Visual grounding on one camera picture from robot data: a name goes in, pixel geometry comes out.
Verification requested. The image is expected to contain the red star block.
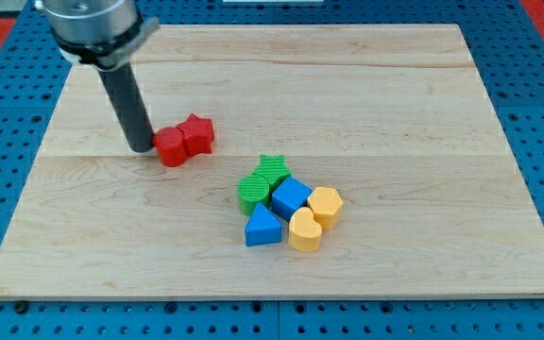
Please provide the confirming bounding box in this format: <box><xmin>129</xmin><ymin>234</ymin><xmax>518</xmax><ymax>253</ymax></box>
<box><xmin>177</xmin><ymin>113</ymin><xmax>215</xmax><ymax>158</ymax></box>

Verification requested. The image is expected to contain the red circle block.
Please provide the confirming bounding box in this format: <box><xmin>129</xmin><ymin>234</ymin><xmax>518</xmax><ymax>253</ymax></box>
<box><xmin>153</xmin><ymin>127</ymin><xmax>188</xmax><ymax>167</ymax></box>

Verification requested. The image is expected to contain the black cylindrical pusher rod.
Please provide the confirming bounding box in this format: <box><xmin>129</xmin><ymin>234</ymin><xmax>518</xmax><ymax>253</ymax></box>
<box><xmin>98</xmin><ymin>63</ymin><xmax>154</xmax><ymax>153</ymax></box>

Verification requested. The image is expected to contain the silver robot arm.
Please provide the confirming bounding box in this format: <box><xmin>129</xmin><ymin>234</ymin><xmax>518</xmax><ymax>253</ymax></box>
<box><xmin>34</xmin><ymin>0</ymin><xmax>160</xmax><ymax>72</ymax></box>

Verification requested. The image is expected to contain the green star block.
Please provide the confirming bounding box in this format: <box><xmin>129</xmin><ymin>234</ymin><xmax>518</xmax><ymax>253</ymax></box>
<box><xmin>252</xmin><ymin>155</ymin><xmax>292</xmax><ymax>192</ymax></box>

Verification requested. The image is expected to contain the green circle block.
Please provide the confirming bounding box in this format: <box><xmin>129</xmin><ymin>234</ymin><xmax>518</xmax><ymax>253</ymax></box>
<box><xmin>237</xmin><ymin>174</ymin><xmax>270</xmax><ymax>216</ymax></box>

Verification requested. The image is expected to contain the blue cube block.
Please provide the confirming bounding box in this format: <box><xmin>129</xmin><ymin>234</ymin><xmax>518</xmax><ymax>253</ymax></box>
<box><xmin>271</xmin><ymin>177</ymin><xmax>313</xmax><ymax>221</ymax></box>

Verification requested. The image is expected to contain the blue triangle block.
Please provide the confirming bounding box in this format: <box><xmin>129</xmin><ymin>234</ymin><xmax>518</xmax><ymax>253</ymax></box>
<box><xmin>245</xmin><ymin>203</ymin><xmax>282</xmax><ymax>247</ymax></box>

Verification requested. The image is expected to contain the yellow hexagon block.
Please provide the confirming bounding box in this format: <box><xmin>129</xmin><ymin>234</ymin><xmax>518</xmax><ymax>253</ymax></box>
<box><xmin>307</xmin><ymin>187</ymin><xmax>344</xmax><ymax>230</ymax></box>

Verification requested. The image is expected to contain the yellow heart block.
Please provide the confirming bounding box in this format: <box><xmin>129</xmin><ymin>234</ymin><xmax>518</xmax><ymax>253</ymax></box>
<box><xmin>288</xmin><ymin>207</ymin><xmax>322</xmax><ymax>252</ymax></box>

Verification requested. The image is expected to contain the wooden board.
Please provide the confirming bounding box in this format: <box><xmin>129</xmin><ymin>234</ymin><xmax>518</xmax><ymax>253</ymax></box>
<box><xmin>0</xmin><ymin>25</ymin><xmax>544</xmax><ymax>301</ymax></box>

